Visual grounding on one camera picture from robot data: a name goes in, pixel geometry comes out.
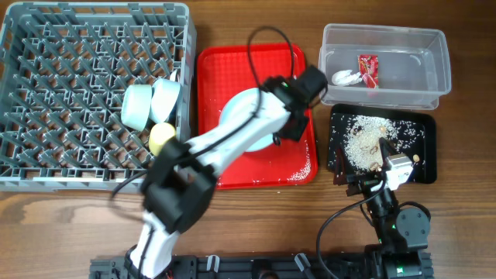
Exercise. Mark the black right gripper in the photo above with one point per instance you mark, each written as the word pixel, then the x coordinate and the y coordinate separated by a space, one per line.
pixel 361 183

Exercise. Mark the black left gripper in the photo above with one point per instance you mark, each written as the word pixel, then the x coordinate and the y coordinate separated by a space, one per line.
pixel 296 136

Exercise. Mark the food scraps and rice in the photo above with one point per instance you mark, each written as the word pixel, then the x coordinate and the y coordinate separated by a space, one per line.
pixel 362 134

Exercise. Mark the light blue plate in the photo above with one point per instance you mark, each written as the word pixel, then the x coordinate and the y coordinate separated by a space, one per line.
pixel 237 104

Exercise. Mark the white napkin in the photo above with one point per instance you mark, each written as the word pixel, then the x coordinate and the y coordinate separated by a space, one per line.
pixel 346 78

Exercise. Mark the red snack wrapper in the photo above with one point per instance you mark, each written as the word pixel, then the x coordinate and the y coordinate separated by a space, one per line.
pixel 368 68

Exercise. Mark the white plastic spoon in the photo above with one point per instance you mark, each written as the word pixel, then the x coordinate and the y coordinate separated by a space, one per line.
pixel 174 76

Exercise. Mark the light blue bowl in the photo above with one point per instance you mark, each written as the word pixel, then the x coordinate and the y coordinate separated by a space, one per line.
pixel 165 94

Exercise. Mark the yellow plastic cup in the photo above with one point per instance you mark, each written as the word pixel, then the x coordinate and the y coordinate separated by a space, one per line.
pixel 159 135

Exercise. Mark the green bowl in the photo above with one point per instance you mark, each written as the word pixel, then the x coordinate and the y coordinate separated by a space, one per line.
pixel 136 106

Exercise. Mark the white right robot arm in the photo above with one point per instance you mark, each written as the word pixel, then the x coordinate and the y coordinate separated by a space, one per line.
pixel 402 228

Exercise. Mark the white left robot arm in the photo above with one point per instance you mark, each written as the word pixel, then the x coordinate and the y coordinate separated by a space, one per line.
pixel 180 185

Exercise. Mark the black waste tray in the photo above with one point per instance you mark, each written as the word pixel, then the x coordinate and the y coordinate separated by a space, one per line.
pixel 424 172

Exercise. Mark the clear plastic waste bin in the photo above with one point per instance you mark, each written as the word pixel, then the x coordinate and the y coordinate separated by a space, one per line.
pixel 413 72

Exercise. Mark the grey dishwasher rack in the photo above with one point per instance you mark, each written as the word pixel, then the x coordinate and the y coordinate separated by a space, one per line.
pixel 65 67

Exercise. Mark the red serving tray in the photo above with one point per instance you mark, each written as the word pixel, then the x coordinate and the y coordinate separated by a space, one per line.
pixel 223 72

